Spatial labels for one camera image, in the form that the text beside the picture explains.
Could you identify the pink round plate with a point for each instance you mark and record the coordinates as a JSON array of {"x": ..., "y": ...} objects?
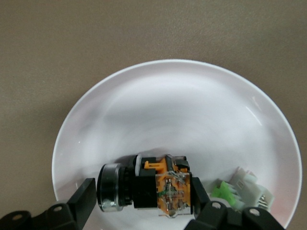
[{"x": 168, "y": 107}]

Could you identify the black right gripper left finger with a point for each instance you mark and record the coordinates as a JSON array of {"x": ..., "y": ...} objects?
[{"x": 60, "y": 215}]

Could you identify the orange black push-button switch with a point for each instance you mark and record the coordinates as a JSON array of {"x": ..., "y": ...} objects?
[{"x": 146, "y": 191}]

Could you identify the green white switch block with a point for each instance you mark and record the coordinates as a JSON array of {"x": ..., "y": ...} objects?
[{"x": 254, "y": 189}]

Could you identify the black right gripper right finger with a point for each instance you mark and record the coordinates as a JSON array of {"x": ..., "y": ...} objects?
[{"x": 216, "y": 215}]

